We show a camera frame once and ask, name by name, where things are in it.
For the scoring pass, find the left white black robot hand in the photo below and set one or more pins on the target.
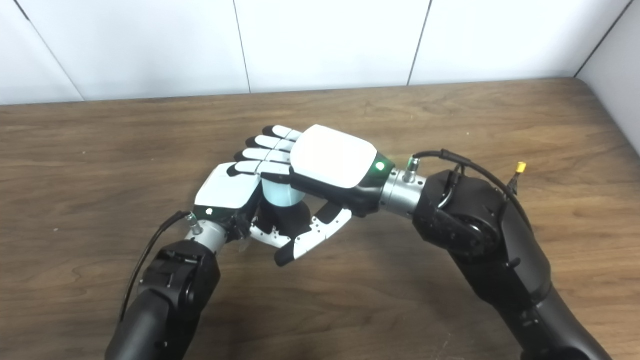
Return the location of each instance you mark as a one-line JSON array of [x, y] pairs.
[[230, 187]]

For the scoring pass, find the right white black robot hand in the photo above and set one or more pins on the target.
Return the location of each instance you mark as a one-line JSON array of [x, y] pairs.
[[332, 157]]

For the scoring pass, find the black funnel-shaped nozzle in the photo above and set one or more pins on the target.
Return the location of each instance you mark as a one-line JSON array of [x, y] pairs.
[[287, 217]]

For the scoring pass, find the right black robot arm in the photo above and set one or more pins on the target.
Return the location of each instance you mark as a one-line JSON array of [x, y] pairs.
[[490, 245]]

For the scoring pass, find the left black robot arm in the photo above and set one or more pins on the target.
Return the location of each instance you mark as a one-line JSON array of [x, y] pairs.
[[165, 300]]

